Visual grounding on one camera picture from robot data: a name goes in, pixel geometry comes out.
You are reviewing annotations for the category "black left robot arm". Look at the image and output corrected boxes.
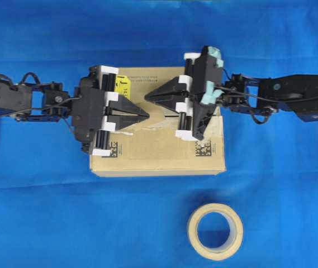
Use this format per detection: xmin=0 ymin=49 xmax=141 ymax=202
xmin=0 ymin=65 xmax=150 ymax=157

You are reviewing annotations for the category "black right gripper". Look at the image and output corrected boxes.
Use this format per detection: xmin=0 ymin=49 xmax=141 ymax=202
xmin=144 ymin=46 xmax=224 ymax=141

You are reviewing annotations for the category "brown tape strip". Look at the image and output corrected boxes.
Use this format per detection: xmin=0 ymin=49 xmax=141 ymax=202
xmin=122 ymin=106 xmax=178 ymax=133

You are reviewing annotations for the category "beige tape roll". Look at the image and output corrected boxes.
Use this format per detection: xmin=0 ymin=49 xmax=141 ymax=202
xmin=187 ymin=203 xmax=244 ymax=261

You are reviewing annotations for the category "brown cardboard box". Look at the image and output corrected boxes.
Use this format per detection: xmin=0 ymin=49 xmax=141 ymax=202
xmin=89 ymin=67 xmax=226 ymax=177

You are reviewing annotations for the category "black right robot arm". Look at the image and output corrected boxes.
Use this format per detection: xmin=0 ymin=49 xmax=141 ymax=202
xmin=145 ymin=46 xmax=318 ymax=141

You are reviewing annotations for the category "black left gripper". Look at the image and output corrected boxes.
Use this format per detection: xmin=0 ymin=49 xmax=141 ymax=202
xmin=71 ymin=65 xmax=149 ymax=156

